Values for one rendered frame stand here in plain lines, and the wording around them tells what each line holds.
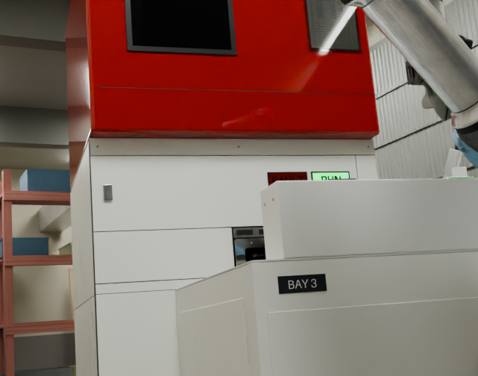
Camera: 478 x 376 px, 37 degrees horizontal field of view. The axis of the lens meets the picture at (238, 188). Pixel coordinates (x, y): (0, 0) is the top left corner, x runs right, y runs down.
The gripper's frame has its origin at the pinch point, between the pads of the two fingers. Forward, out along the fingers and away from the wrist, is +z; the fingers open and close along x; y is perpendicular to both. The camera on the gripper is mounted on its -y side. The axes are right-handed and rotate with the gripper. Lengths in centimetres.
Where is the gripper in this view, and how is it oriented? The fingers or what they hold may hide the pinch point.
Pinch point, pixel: (446, 113)
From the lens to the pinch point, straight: 151.6
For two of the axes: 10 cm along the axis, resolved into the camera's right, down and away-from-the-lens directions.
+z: 0.8, 9.8, -2.0
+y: -2.9, 2.2, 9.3
